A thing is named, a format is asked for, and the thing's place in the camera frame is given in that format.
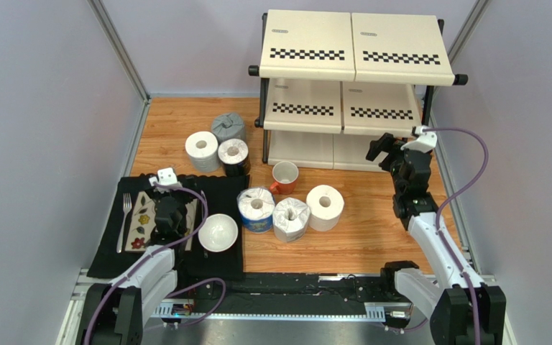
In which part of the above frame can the white embossed paper roll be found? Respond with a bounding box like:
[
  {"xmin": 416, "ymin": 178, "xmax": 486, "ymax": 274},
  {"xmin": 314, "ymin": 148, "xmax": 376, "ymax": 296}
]
[{"xmin": 185, "ymin": 131, "xmax": 221, "ymax": 173}]

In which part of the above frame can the plain white paper roll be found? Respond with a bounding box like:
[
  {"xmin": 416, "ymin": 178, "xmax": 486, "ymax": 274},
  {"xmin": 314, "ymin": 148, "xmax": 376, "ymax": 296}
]
[{"xmin": 306, "ymin": 185, "xmax": 345, "ymax": 231}]

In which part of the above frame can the blue-wrapped paper roll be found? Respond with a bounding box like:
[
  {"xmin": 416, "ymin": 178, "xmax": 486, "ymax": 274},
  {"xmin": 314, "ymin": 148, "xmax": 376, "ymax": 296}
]
[{"xmin": 237, "ymin": 187, "xmax": 276, "ymax": 234}]

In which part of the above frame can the white plastic-wrapped paper roll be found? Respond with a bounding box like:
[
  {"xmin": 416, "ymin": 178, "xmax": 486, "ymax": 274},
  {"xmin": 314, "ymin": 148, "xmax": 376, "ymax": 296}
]
[{"xmin": 272, "ymin": 198, "xmax": 311, "ymax": 243}]

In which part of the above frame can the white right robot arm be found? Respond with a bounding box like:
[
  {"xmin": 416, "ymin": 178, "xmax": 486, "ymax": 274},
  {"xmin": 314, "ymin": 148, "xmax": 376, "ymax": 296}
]
[{"xmin": 366, "ymin": 127, "xmax": 507, "ymax": 344}]

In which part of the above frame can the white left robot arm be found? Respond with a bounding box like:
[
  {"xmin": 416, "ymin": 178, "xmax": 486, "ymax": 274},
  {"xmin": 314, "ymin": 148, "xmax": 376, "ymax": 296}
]
[{"xmin": 76, "ymin": 232, "xmax": 194, "ymax": 344}]

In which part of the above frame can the beige checkered three-tier shelf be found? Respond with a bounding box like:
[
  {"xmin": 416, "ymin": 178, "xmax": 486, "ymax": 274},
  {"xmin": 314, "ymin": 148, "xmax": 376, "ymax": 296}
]
[{"xmin": 249, "ymin": 9, "xmax": 468, "ymax": 171}]

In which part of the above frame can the floral square ceramic plate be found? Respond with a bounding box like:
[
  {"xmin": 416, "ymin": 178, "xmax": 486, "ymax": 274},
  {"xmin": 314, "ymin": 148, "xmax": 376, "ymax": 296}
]
[{"xmin": 123, "ymin": 191, "xmax": 198, "ymax": 252}]

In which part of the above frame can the silver metal fork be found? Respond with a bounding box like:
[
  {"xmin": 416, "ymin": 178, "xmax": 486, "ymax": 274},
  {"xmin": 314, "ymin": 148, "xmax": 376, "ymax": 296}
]
[{"xmin": 116, "ymin": 193, "xmax": 133, "ymax": 254}]

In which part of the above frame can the white ceramic bowl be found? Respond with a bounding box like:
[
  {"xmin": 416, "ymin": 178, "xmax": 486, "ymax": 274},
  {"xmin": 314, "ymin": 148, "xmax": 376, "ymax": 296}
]
[{"xmin": 198, "ymin": 213, "xmax": 239, "ymax": 252}]

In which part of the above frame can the black-wrapped paper roll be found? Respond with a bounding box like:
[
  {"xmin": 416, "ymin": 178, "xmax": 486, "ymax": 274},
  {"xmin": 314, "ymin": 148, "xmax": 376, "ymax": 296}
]
[{"xmin": 218, "ymin": 139, "xmax": 251, "ymax": 177}]

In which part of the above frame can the grey-wrapped paper roll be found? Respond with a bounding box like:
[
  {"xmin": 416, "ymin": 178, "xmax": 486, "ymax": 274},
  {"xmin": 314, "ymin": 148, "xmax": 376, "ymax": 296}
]
[{"xmin": 211, "ymin": 112, "xmax": 247, "ymax": 144}]

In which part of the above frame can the orange ceramic mug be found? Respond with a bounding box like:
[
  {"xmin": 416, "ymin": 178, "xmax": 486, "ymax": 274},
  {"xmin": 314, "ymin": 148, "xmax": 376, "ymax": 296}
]
[{"xmin": 269, "ymin": 161, "xmax": 299, "ymax": 195}]

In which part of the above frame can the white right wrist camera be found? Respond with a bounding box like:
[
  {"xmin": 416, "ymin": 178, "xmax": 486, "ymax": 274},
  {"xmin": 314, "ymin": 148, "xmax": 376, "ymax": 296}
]
[{"xmin": 401, "ymin": 126, "xmax": 438, "ymax": 153}]

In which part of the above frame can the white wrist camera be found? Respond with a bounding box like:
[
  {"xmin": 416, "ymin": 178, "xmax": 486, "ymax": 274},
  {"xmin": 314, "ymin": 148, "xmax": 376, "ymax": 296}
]
[
  {"xmin": 149, "ymin": 167, "xmax": 182, "ymax": 188},
  {"xmin": 401, "ymin": 126, "xmax": 438, "ymax": 153}
]

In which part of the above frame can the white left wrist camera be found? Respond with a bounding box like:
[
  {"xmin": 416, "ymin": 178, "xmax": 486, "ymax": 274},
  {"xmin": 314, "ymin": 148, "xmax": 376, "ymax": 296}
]
[{"xmin": 149, "ymin": 167, "xmax": 182, "ymax": 188}]

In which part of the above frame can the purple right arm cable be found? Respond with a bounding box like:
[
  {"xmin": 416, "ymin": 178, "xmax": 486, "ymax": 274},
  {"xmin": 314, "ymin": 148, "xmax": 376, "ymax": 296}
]
[{"xmin": 385, "ymin": 126, "xmax": 489, "ymax": 345}]

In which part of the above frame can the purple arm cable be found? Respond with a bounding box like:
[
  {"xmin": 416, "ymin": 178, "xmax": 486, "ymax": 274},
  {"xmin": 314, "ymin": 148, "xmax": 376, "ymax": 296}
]
[
  {"xmin": 385, "ymin": 126, "xmax": 489, "ymax": 345},
  {"xmin": 83, "ymin": 183, "xmax": 226, "ymax": 345}
]

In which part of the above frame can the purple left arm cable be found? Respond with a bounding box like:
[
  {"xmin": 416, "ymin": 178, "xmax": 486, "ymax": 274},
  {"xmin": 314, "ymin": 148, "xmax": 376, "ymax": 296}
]
[{"xmin": 83, "ymin": 183, "xmax": 226, "ymax": 345}]

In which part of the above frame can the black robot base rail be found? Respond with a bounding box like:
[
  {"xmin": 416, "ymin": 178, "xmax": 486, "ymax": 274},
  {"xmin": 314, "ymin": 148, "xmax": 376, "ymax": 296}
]
[{"xmin": 153, "ymin": 273, "xmax": 418, "ymax": 333}]

